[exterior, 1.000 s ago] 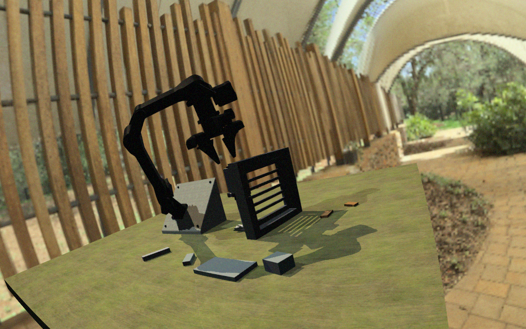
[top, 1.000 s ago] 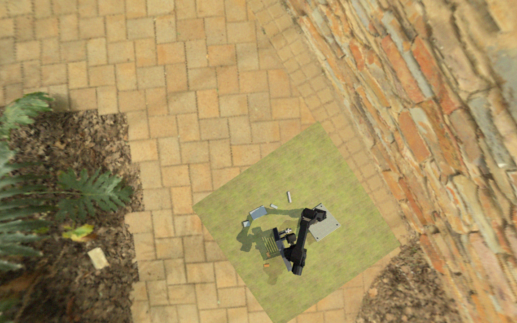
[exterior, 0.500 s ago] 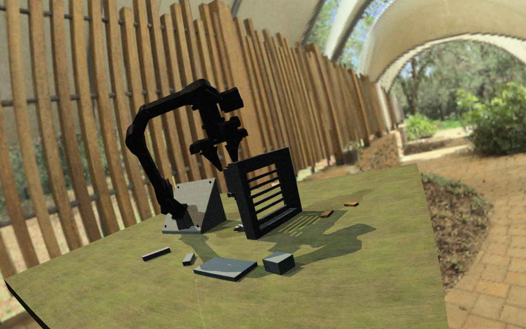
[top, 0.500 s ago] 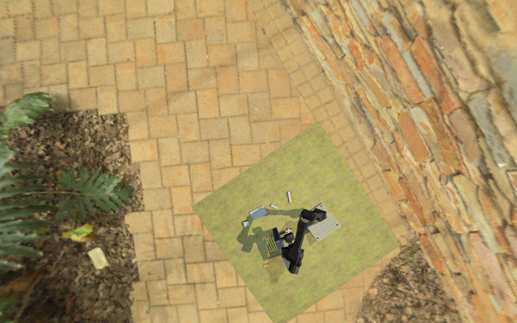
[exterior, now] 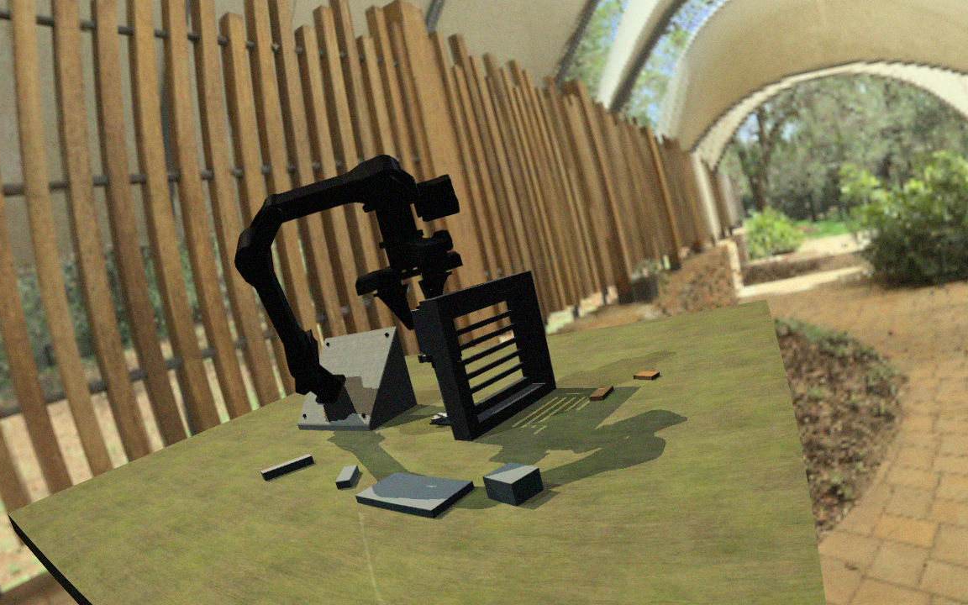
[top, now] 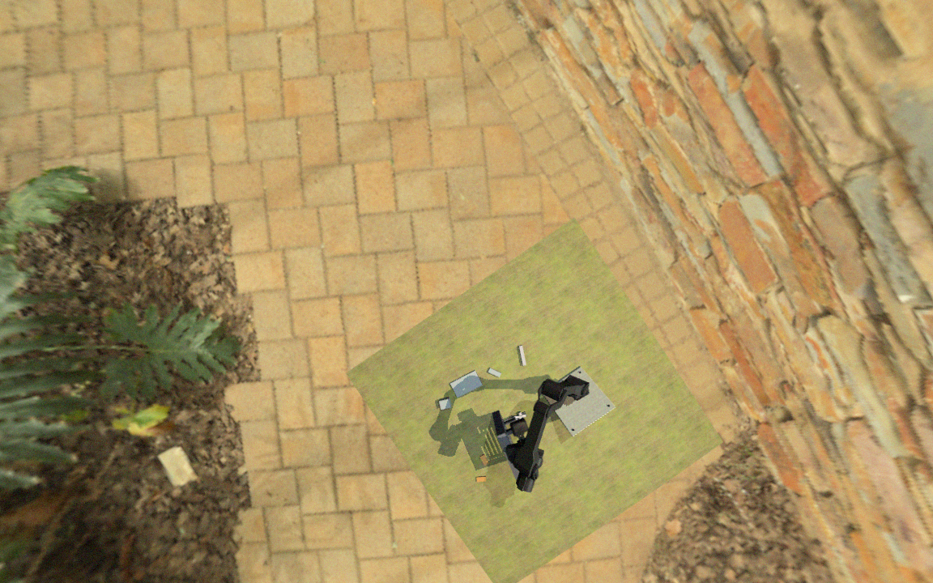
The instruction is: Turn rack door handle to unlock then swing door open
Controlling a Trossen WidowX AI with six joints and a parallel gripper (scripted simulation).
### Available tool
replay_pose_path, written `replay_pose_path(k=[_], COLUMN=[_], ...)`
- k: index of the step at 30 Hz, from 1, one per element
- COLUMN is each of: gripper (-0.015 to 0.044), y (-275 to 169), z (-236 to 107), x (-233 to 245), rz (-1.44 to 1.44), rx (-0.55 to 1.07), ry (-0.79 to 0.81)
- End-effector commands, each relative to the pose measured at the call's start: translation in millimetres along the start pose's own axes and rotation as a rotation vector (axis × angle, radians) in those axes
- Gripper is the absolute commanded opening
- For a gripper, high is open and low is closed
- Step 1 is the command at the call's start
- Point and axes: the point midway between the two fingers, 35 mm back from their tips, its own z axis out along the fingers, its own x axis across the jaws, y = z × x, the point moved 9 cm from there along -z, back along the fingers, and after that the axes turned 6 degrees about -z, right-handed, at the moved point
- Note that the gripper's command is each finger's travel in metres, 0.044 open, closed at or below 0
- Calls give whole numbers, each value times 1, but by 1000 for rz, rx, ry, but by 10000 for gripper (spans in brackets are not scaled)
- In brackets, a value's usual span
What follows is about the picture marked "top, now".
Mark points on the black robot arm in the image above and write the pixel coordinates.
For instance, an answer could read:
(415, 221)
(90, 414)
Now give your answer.
(529, 458)

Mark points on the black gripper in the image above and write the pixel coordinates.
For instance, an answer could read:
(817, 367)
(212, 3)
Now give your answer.
(518, 428)

